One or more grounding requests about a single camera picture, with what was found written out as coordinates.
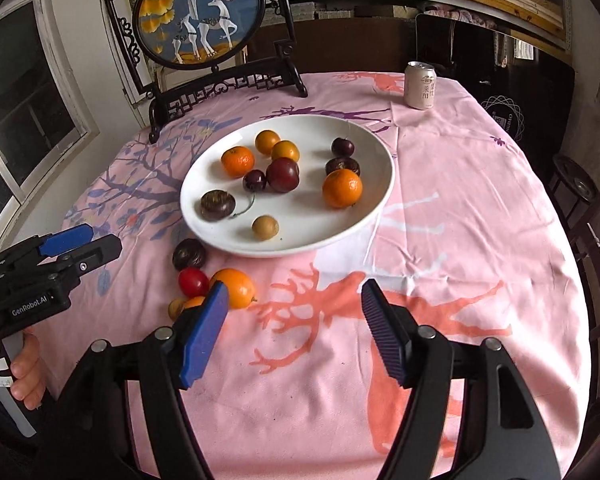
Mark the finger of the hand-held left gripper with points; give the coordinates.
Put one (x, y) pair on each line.
(97, 252)
(65, 240)

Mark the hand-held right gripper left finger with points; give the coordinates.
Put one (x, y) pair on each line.
(205, 332)

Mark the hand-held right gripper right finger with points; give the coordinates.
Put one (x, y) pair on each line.
(385, 332)

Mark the tan longan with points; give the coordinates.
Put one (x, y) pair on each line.
(265, 227)
(176, 308)

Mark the red cherry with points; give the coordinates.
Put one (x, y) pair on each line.
(193, 281)

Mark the dark purple passion fruit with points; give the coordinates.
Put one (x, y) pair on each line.
(341, 165)
(342, 146)
(189, 253)

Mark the wrinkled dark passion fruit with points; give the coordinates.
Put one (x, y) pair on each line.
(218, 205)

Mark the white oval plate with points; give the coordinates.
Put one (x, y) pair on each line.
(305, 215)

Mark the large orange mandarin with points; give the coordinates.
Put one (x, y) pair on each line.
(342, 188)

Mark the dark cherry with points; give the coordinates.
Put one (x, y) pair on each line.
(254, 180)

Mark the smooth reddish passion fruit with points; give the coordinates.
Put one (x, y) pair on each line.
(282, 174)

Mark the person's left hand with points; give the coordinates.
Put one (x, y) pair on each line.
(30, 375)

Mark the pink printed tablecloth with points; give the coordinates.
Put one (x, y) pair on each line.
(455, 210)

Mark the white framed window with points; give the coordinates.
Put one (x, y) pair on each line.
(30, 85)

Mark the round dark stool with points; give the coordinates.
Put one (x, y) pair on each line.
(575, 182)

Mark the pale beverage can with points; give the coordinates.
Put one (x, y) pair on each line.
(420, 87)

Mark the round deer painting table screen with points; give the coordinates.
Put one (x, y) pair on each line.
(200, 10)

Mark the black board with white emblem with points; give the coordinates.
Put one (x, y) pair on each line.
(530, 90)

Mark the pink folded cloth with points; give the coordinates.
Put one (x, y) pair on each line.
(450, 12)

